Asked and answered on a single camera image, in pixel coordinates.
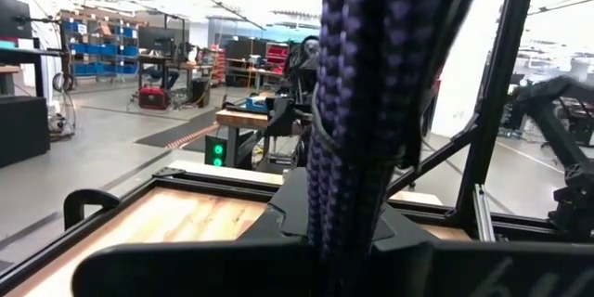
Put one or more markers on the black cabinet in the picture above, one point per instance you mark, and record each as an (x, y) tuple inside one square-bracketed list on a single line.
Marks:
[(23, 130)]

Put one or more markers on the blue tool case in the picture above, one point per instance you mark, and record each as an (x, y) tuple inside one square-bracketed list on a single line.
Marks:
[(256, 104)]

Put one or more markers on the black standing desk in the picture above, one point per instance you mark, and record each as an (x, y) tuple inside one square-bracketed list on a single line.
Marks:
[(28, 53)]

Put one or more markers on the silver aluminium bracket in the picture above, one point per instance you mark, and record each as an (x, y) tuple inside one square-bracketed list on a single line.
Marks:
[(483, 213)]

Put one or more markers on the dark floor mat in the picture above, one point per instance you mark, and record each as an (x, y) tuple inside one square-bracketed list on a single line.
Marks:
[(176, 130)]

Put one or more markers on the black waste bin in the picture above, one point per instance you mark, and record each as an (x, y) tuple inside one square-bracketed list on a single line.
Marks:
[(200, 93)]

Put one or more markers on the black computer monitor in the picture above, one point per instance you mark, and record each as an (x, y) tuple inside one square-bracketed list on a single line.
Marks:
[(157, 39)]

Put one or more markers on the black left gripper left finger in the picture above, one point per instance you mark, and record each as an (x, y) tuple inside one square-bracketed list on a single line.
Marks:
[(287, 213)]

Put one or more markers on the red tool case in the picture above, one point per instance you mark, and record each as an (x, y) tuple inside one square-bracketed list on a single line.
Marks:
[(153, 97)]

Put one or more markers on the shelf with blue bins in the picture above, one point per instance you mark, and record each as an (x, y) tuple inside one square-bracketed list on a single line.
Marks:
[(99, 48)]

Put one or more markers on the black monitor on arm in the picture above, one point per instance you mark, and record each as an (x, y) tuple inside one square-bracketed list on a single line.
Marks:
[(14, 16)]

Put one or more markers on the wooden workbench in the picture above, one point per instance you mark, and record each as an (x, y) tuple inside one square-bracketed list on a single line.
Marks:
[(241, 120)]

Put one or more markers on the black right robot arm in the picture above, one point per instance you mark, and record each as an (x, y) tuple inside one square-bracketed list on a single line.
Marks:
[(301, 74)]

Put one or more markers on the black box with green lights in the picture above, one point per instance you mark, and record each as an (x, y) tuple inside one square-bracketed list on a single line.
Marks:
[(216, 151)]

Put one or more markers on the red bin rack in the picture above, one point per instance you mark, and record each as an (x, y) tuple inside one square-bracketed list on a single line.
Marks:
[(277, 55)]

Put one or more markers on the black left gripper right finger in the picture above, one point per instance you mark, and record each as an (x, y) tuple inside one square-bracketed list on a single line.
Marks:
[(399, 236)]

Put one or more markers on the person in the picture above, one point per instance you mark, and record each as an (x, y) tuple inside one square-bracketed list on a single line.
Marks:
[(160, 76)]

